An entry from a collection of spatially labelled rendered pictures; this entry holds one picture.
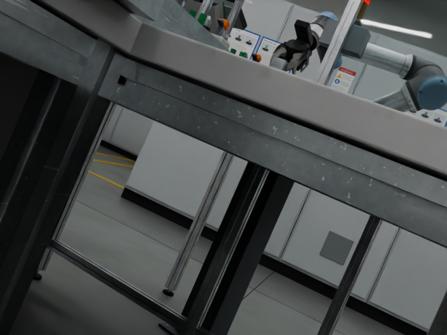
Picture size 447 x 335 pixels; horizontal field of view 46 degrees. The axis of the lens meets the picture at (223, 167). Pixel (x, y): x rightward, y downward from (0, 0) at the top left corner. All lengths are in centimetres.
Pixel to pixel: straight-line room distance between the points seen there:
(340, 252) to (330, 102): 423
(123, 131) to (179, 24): 869
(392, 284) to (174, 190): 205
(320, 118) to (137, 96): 17
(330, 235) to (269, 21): 198
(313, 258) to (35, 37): 430
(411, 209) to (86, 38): 28
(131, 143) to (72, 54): 899
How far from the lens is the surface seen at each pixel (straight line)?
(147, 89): 47
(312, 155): 41
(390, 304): 468
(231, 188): 471
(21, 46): 40
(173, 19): 83
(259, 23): 494
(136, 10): 44
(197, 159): 481
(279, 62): 165
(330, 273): 464
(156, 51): 46
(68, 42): 43
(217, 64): 43
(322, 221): 461
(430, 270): 467
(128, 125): 949
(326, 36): 152
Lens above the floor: 79
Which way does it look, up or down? 2 degrees down
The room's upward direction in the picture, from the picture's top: 24 degrees clockwise
